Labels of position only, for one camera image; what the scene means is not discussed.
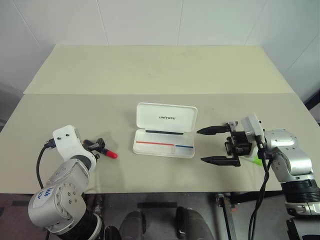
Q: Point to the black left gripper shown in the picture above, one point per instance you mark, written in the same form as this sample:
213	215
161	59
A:
93	149

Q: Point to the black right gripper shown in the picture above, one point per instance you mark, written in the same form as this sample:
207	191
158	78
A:
237	145

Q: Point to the red marker with black barrel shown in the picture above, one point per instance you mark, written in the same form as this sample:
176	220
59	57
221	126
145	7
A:
111	153

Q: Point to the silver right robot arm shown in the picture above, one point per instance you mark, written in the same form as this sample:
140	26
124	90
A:
292	160

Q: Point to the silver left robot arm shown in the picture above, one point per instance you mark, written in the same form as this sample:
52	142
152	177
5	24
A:
66	187

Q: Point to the green marker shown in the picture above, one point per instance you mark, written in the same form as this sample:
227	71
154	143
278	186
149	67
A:
257	160

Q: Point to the white open pencil case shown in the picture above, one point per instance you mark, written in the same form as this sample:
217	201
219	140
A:
165	135

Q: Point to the dark rounded shape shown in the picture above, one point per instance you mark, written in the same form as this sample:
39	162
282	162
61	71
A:
193	223

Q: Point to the dark object at room edge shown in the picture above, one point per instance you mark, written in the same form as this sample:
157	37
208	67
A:
312	98

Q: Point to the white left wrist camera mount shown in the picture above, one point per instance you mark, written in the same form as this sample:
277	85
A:
66	143

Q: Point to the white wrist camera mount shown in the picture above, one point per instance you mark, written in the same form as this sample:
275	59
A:
66	143
253	126

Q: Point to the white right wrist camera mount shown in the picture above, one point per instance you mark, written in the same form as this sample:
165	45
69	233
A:
253	126

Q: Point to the metal table frame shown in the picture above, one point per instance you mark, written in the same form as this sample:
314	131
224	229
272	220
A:
226	212

